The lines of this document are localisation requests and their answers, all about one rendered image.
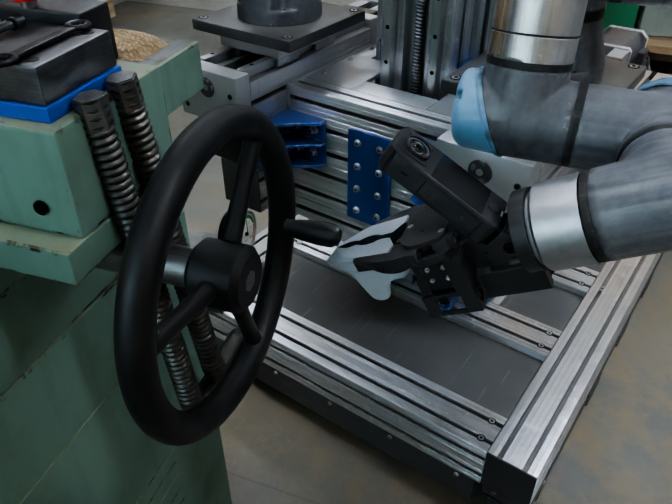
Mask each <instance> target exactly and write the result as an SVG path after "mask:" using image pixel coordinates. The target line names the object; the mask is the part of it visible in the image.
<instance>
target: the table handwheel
mask: <svg viewBox="0 0 672 504"><path fill-rule="evenodd" d="M235 139H243V140H242V145H241V150H240V155H239V161H238V166H237V171H236V176H235V181H234V186H233V191H232V195H231V199H230V203H229V207H228V211H227V216H226V220H225V224H224V228H223V232H222V236H221V239H218V238H213V237H207V238H205V239H203V240H202V241H201V242H200V243H198V244H197V245H196V246H195V247H194V248H193V247H188V246H183V245H178V244H173V243H171V241H172V238H173V235H174V232H175V229H176V226H177V223H178V220H179V218H180V215H181V212H182V210H183V208H184V205H185V203H186V201H187V198H188V196H189V194H190V192H191V190H192V188H193V186H194V184H195V182H196V181H197V179H198V177H199V175H200V174H201V172H202V171H203V169H204V168H205V166H206V165H207V163H208V162H209V161H210V160H211V158H212V157H213V156H214V155H215V154H216V153H217V152H218V151H219V150H220V149H221V148H222V147H223V146H224V145H226V144H227V143H229V142H230V141H232V140H235ZM258 159H259V160H260V163H261V165H262V169H263V172H264V177H265V182H266V189H267V197H268V238H267V249H266V257H265V264H264V269H263V275H262V262H261V258H260V256H259V254H258V252H257V251H256V249H255V247H254V246H252V245H248V244H243V243H242V237H243V232H244V226H245V221H246V215H247V210H248V204H249V199H250V193H251V189H252V185H253V180H254V176H255V172H256V167H257V163H258ZM295 217H296V205H295V187H294V178H293V172H292V167H291V162H290V158H289V155H288V152H287V149H286V146H285V143H284V141H283V138H282V136H281V134H280V132H279V131H278V129H277V128H276V126H275V125H274V124H273V122H272V121H271V120H270V119H269V118H268V117H267V116H266V115H265V114H264V113H262V112H261V111H259V110H257V109H255V108H254V107H251V106H248V105H243V104H227V105H222V106H218V107H215V108H213V109H211V110H209V111H207V112H205V113H204V114H202V115H201V116H199V117H198V118H196V119H195V120H194V121H193V122H191V123H190V124H189V125H188V126H187V127H186V128H185V129H184V130H183V131H182V132H181V133H180V134H179V135H178V137H177V138H176V139H175V140H174V141H173V143H172V144H171V145H170V147H169V148H168V150H167V151H166V152H165V154H164V156H163V157H162V159H161V160H160V162H159V164H158V165H157V167H156V169H155V171H154V172H153V174H152V176H151V178H150V180H149V182H148V184H147V186H146V188H145V190H144V193H143V195H142V197H141V200H140V202H139V205H138V207H137V210H136V212H135V215H134V218H133V221H132V224H131V227H130V230H129V233H128V237H127V240H126V244H125V248H124V247H123V242H121V243H120V244H119V245H118V246H117V247H116V248H115V249H114V250H113V251H112V252H111V253H110V254H109V255H108V256H107V257H106V258H105V259H104V260H103V261H102V262H101V263H100V264H98V265H97V266H96V267H95V268H98V269H102V270H107V271H111V272H116V273H119V275H118V282H117V288H116V296H115V307H114V325H113V339H114V357H115V366H116V372H117V377H118V382H119V387H120V390H121V394H122V397H123V400H124V403H125V405H126V407H127V409H128V412H129V413H130V415H131V417H132V418H133V420H134V421H135V423H136V424H137V425H138V427H139V428H140V429H141V430H142V431H143V432H144V433H145V434H146V435H147V436H149V437H150V438H152V439H154V440H155V441H157V442H159V443H162V444H166V445H171V446H182V445H188V444H192V443H195V442H197V441H199V440H201V439H203V438H205V437H207V436H208V435H210V434H211V433H213V432H214V431H215V430H216V429H218V428H219V427H220V426H221V425H222V424H223V423H224V422H225V421H226V420H227V419H228V417H229V416H230V415H231V414H232V413H233V412H234V410H235V409H236V408H237V406H238V405H239V404H240V402H241V401H242V399H243V398H244V396H245V395H246V393H247V392H248V390H249V388H250V386H251V385H252V383H253V381H254V379H255V377H256V375H257V373H258V371H259V369H260V367H261V365H262V363H263V361H264V358H265V356H266V354H267V351H268V349H269V346H270V344H271V341H272V338H273V335H274V332H275V329H276V326H277V323H278V320H279V317H280V313H281V310H282V306H283V302H284V298H285V294H286V289H287V285H288V280H289V275H290V269H291V263H292V255H293V247H294V238H293V237H290V236H287V235H284V234H283V225H284V222H285V220H286V219H295ZM261 276H262V280H261ZM260 282H261V284H260ZM162 283H165V284H169V285H174V286H178V287H183V288H185V290H186V293H187V296H186V297H185V298H184V300H183V301H182V302H181V303H180V304H179V305H178V306H177V307H176V308H175V309H174V310H173V311H172V312H170V313H169V314H168V315H167V316H166V317H165V318H164V319H162V320H161V321H160V322H159V323H158V324H157V315H158V305H159V297H160V290H161V284H162ZM259 286H260V289H259ZM258 290H259V293H258V296H257V300H256V304H255V307H254V310H253V313H252V315H251V313H250V310H249V306H250V305H251V304H252V303H253V301H254V299H255V297H256V295H257V292H258ZM206 307H208V308H212V309H216V310H221V311H225V312H229V313H232V314H233V316H234V318H235V320H236V322H237V324H238V326H239V328H240V331H241V333H242V335H243V337H244V338H243V340H242V342H241V345H240V347H239V349H238V351H237V353H236V355H235V357H234V359H233V361H232V363H231V364H230V366H229V368H228V370H227V371H226V373H225V374H224V376H223V377H222V379H221V380H220V382H219V383H218V384H217V386H216V387H215V388H214V389H213V391H212V392H211V393H210V394H209V395H208V396H207V397H206V398H205V399H204V400H203V401H201V402H200V403H199V404H197V405H196V406H195V407H193V408H191V409H188V410H178V409H176V408H175V407H174V406H173V405H172V404H171V403H170V401H169V400H168V398H167V396H166V394H165V391H164V389H163V386H162V383H161V378H160V373H159V367H158V359H157V356H158V355H159V354H160V353H161V352H162V351H163V349H164V348H165V347H166V346H167V345H168V344H169V343H170V342H171V341H172V340H173V339H174V338H175V337H176V336H177V335H178V334H179V333H180V332H181V331H182V329H183V328H184V327H185V326H186V325H187V324H189V323H190V322H191V321H192V320H193V319H194V318H195V317H196V316H197V315H198V314H199V313H200V312H201V311H203V310H204V309H205V308H206Z"/></svg>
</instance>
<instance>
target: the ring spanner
mask: <svg viewBox="0 0 672 504"><path fill-rule="evenodd" d="M91 26H92V24H91V22H90V21H89V20H85V19H76V20H71V21H68V22H66V23H65V25H64V28H62V29H60V30H57V31H55V32H53V33H51V34H49V35H46V36H44V37H42V38H40V39H38V40H35V41H33V42H31V43H29V44H27V45H24V46H22V47H20V48H18V49H15V50H13V51H11V52H9V53H0V68H5V67H10V66H13V65H15V64H17V63H18V61H19V58H21V57H24V56H26V55H28V54H30V53H32V52H34V51H36V50H38V49H41V48H43V47H45V46H47V45H49V44H51V43H53V42H55V41H57V40H60V39H62V38H64V37H66V36H68V35H70V34H72V33H74V32H81V31H86V30H88V29H90V28H91Z"/></svg>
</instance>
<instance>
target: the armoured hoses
mask: <svg viewBox="0 0 672 504"><path fill-rule="evenodd" d="M104 82H105V83H104V84H105V87H106V90H107V93H108V94H110V95H112V96H113V98H114V101H115V103H116V108H117V110H118V111H119V113H118V116H120V117H121V122H120V123H121V124H123V131H125V137H126V138H127V144H128V145H129V151H130V152H132V153H131V158H133V159H134V160H133V164H134V165H135V171H137V177H138V178H140V179H139V183H140V184H141V188H140V189H141V190H143V193H144V190H145V188H146V186H147V184H148V182H149V180H150V178H151V176H152V174H153V172H154V171H155V169H156V167H157V165H158V164H159V162H160V160H161V153H159V152H158V151H159V147H158V146H157V145H156V144H157V140H156V139H155V138H154V136H155V133H154V132H153V131H152V125H151V124H150V118H149V117H148V111H147V110H145V108H146V104H145V103H144V101H145V99H144V96H143V92H142V89H141V86H140V82H139V79H138V76H137V73H136V72H133V71H125V70H122V71H119V72H116V73H113V74H110V75H108V77H107V78H105V81H104ZM107 93H106V92H104V91H102V90H97V89H93V90H89V91H84V92H80V93H78V94H77V95H76V96H75V97H73V98H72V100H71V101H70V102H71V105H72V108H73V111H74V113H76V114H78V115H79V116H80V117H81V121H82V122H83V125H84V130H85V131H86V133H87V134H86V137H87V138H88V139H90V140H89V145H90V146H91V147H92V149H91V152H92V153H93V154H94V160H95V161H96V162H97V163H96V167H97V168H98V169H99V172H98V174H99V175H100V176H101V182H102V183H104V184H103V188H104V189H105V190H106V192H105V195H106V196H107V197H108V199H107V202H109V203H110V207H109V208H110V209H111V210H112V213H111V214H112V215H113V216H114V217H115V218H114V222H116V223H117V225H116V228H117V229H118V230H119V232H118V234H119V235H120V236H121V241H122V242H123V247H124V248H125V244H126V240H127V237H128V233H129V230H130V227H131V224H132V221H133V218H134V215H135V212H136V210H137V207H138V205H139V201H140V198H139V197H138V196H137V192H138V191H137V190H135V184H134V183H133V177H132V176H131V175H130V174H131V170H130V169H129V168H128V164H129V163H128V162H127V161H126V155H125V154H123V152H124V148H123V147H122V146H121V140H120V139H119V138H118V137H119V133H118V132H117V131H116V126H117V125H116V124H115V123H116V120H115V116H114V113H113V110H112V107H111V104H110V101H109V98H108V94H107ZM171 243H173V244H178V245H183V246H188V243H187V242H186V238H185V233H184V232H183V227H182V226H181V221H180V218H179V220H178V223H177V226H176V229H175V232H174V235H173V238H172V241H171ZM174 289H175V290H176V294H177V298H178V299H179V304H180V303H181V302H182V301H183V300H184V298H185V297H186V296H187V293H186V290H185V288H183V287H178V286H174ZM173 310H174V304H173V303H172V299H171V298H170V293H169V292H168V287H167V284H165V283H162V284H161V290H160V297H159V305H158V315H157V324H158V323H159V322H160V321H161V320H162V319H164V318H165V317H166V316H167V315H168V314H169V313H170V312H172V311H173ZM187 327H188V331H189V332H190V335H191V339H192V340H193V344H194V348H195V352H196V353H197V356H198V360H199V362H200V365H201V368H202V372H203V373H204V376H203V378H202V379H201V380H200V382H199V383H198V381H197V378H196V374H195V370H194V369H193V365H192V361H191V359H190V356H189V352H188V348H187V347H186V343H185V339H184V338H183V334H182V331H181V332H180V333H179V334H178V335H177V336H176V337H175V338H174V339H173V340H172V341H171V342H170V343H169V344H168V345H167V346H166V347H165V348H164V349H163V351H162V352H161V354H162V355H163V359H164V363H165V364H166V368H167V369H168V373H169V376H170V378H171V381H172V385H173V386H174V390H175V393H176V395H177V398H178V402H179V403H180V406H181V407H182V409H183V410H188V409H191V408H193V407H195V406H196V405H197V404H199V403H200V402H201V401H203V400H204V399H205V398H206V397H207V396H208V395H209V394H210V393H211V392H212V391H213V389H214V388H215V387H216V386H217V384H218V383H219V382H220V380H221V379H222V377H223V376H224V374H225V373H226V371H227V370H228V368H229V366H230V364H231V363H232V361H233V359H234V357H235V355H236V353H237V351H238V349H239V347H240V345H241V342H242V340H243V338H244V337H243V335H242V333H241V331H240V328H239V327H238V328H235V329H233V330H232V331H230V332H229V334H228V335H227V337H226V339H225V341H224V343H223V344H222V346H221V347H220V349H219V346H218V342H217V339H216V337H215V333H214V329H213V325H212V324H211V320H210V316H209V312H208V311H207V307H206V308H205V309H204V310H203V311H201V312H200V313H199V314H198V315H197V316H196V317H195V318H194V319H193V320H192V321H191V322H190V323H189V324H187Z"/></svg>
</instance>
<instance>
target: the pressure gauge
mask: <svg viewBox="0 0 672 504"><path fill-rule="evenodd" d="M226 216H227V212H226V213H225V214H224V216H223V217H222V219H221V222H220V225H219V230H218V239H221V236H222V232H223V228H224V224H225V220H226ZM246 219H247V225H246V221H245V226H244V232H243V237H242V243H243V244H248V245H252V246H253V244H254V241H255V237H256V232H257V220H256V216H255V214H254V213H253V212H252V211H247V215H246ZM247 227H248V233H249V235H248V236H245V233H246V232H247Z"/></svg>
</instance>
